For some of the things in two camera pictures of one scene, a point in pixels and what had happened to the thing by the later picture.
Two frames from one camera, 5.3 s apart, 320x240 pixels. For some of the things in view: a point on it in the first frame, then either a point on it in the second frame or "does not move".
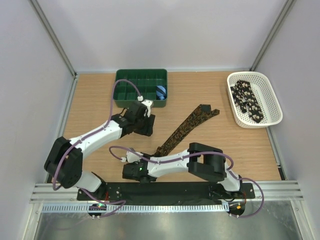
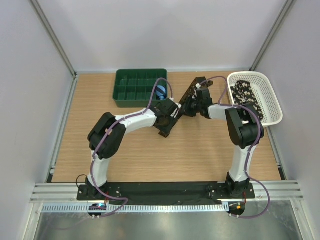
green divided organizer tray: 146,80 does not move
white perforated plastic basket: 265,92 does not move
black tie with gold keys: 201,113 to 188,98
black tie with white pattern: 244,97 does not move
